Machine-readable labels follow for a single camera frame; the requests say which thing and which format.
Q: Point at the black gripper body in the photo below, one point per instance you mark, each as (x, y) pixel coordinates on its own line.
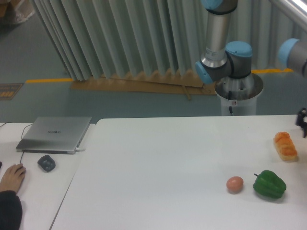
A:
(300, 118)

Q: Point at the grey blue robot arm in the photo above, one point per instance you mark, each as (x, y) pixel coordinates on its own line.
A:
(229, 64)

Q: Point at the black sleeved forearm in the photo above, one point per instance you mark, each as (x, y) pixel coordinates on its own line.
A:
(10, 211)

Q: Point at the person's hand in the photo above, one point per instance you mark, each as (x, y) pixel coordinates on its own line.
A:
(10, 180)

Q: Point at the orange topped bread loaf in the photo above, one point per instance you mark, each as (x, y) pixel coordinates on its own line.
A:
(285, 146)

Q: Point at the green bell pepper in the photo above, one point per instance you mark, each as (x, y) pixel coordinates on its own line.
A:
(269, 184)

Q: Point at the brown egg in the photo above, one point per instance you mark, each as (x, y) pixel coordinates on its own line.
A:
(234, 184)

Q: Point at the brown cardboard sheet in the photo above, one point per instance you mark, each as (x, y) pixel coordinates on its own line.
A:
(188, 84)

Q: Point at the grey folding curtain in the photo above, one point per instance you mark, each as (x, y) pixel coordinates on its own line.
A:
(116, 37)

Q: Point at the silver laptop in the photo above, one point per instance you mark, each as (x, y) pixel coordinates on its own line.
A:
(55, 135)

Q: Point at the cardboard box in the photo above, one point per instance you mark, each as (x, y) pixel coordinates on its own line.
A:
(13, 12)

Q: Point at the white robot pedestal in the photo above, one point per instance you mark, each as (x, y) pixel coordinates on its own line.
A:
(238, 97)

